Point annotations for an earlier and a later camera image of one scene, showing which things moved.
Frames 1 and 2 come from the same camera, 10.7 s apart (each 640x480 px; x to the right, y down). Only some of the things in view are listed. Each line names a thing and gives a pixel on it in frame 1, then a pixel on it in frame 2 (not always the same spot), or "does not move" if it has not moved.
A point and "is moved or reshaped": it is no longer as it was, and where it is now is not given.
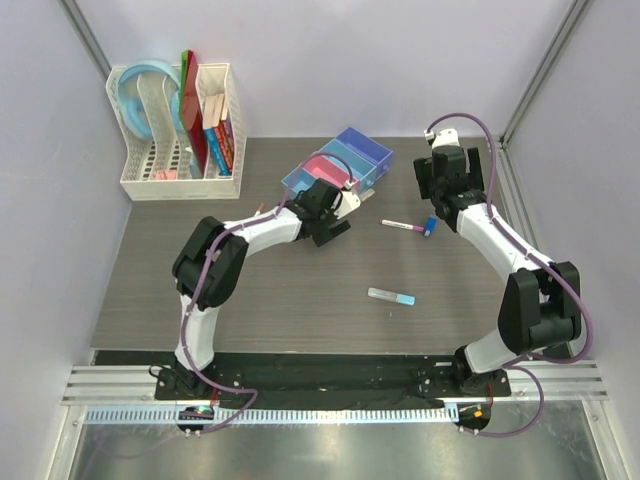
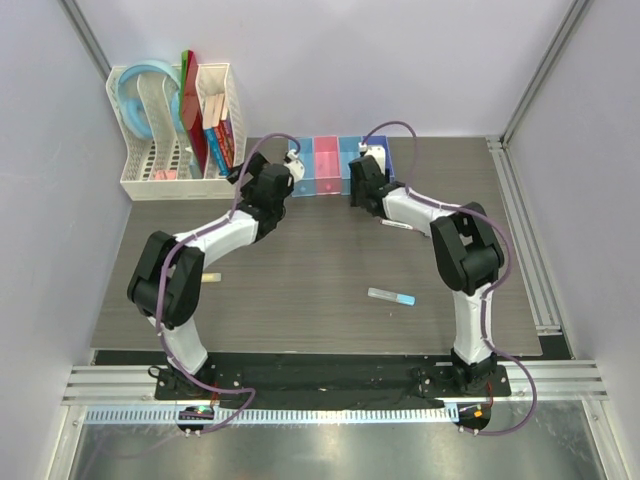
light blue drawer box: x=298 y=180 is moved or reshaped
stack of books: x=219 y=133 does not move
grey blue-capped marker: x=390 y=296 does not move
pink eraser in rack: x=166 y=175 does not move
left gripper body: x=328 y=218 to x=255 y=164
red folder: x=192 y=113 does not move
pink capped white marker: x=402 y=225 does not move
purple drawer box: x=370 y=150 is moved or reshaped
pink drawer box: x=328 y=169 is moved or reshaped
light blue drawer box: x=361 y=169 is moved or reshaped
